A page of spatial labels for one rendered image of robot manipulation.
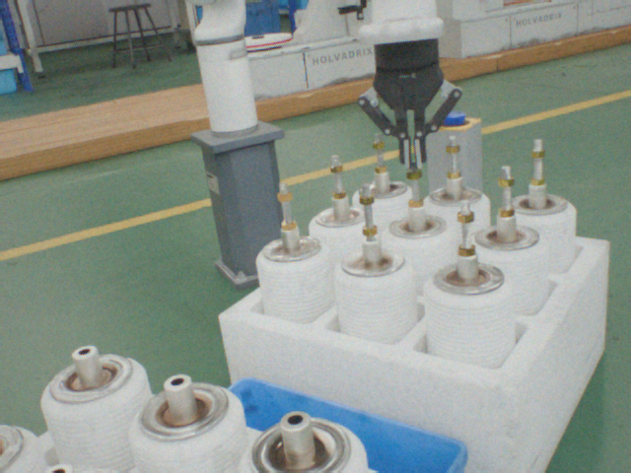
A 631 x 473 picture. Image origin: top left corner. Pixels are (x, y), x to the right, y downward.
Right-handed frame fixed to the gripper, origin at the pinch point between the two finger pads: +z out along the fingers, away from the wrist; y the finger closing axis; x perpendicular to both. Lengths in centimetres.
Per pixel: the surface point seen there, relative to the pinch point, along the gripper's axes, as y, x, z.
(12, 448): 30, 44, 10
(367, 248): 5.1, 11.7, 7.8
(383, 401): 3.8, 19.5, 23.2
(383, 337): 3.7, 15.3, 17.4
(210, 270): 48, -42, 35
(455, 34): -6, -263, 15
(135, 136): 116, -155, 29
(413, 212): 0.3, 1.1, 7.6
